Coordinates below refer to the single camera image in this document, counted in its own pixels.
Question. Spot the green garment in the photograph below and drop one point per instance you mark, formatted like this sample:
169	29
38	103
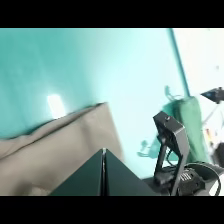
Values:
191	126

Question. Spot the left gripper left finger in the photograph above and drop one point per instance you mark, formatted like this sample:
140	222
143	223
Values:
86	180

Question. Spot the brown shirt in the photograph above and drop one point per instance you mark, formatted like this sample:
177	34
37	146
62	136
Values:
50	153

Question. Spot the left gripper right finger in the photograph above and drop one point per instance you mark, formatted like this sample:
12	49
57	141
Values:
121	180

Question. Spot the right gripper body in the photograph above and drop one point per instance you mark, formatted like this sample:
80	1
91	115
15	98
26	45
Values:
193	181

